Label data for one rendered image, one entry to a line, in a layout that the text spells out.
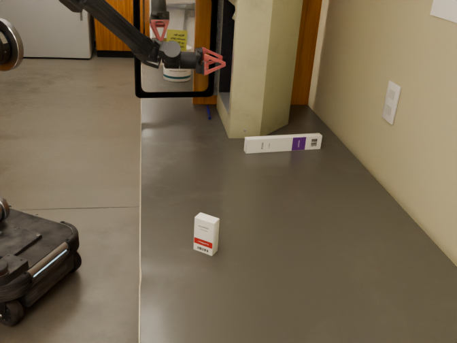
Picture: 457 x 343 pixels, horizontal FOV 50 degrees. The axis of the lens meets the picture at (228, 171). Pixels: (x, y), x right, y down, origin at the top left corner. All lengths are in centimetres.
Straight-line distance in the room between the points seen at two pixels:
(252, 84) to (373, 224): 64
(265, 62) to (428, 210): 69
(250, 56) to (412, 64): 50
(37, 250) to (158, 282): 143
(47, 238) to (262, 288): 160
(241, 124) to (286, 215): 51
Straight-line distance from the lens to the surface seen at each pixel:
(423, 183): 138
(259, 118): 169
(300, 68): 207
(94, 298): 246
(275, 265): 109
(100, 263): 267
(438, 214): 133
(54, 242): 243
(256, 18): 160
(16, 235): 249
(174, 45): 165
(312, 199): 136
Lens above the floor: 158
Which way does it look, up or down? 26 degrees down
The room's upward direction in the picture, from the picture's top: 4 degrees clockwise
